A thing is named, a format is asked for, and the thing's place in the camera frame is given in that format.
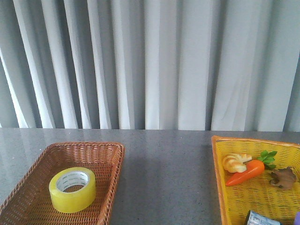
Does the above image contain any yellow tape roll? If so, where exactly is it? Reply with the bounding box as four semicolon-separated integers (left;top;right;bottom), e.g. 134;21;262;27
49;167;97;213

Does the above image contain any grey pleated curtain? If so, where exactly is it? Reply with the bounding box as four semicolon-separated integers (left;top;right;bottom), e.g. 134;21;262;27
0;0;300;132

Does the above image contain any toy croissant bread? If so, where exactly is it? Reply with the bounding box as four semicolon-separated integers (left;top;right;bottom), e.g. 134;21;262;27
222;153;252;173

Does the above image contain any orange toy carrot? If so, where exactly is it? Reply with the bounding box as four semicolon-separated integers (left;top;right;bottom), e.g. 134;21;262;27
225;150;277;187

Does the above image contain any yellow woven basket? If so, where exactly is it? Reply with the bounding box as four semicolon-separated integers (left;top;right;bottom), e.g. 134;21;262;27
211;136;300;225

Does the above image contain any brown toy animal figure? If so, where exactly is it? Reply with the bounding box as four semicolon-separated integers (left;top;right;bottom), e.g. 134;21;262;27
270;166;297;190

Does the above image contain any brown wicker basket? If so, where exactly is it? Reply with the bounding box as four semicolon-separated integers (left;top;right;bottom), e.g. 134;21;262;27
0;142;125;225

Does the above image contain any purple object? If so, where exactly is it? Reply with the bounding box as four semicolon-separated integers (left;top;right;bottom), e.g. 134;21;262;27
293;212;300;225

